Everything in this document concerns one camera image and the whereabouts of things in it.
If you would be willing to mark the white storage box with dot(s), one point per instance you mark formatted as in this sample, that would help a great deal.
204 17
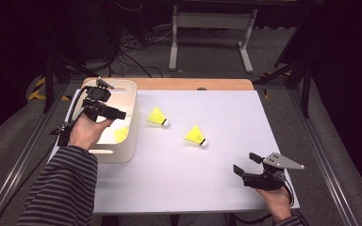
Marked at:
119 153

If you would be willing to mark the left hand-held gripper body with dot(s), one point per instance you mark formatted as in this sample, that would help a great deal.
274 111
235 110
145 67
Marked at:
97 94

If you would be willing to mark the aluminium floor rail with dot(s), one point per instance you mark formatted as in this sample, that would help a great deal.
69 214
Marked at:
326 163
19 157

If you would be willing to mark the person's right hand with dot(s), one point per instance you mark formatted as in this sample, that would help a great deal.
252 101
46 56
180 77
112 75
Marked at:
275 201

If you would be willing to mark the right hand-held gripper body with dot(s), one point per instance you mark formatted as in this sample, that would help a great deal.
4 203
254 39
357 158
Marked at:
264 180

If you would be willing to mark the white metal stand frame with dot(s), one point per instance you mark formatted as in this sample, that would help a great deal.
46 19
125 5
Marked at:
213 20

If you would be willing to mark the person's left hand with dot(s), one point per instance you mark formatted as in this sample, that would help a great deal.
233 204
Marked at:
85 133

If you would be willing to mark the black tripod stand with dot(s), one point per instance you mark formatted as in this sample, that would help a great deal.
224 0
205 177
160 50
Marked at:
48 84
306 94

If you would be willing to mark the yellow plastic shuttlecock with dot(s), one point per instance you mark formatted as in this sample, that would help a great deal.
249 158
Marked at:
121 134
194 135
156 116

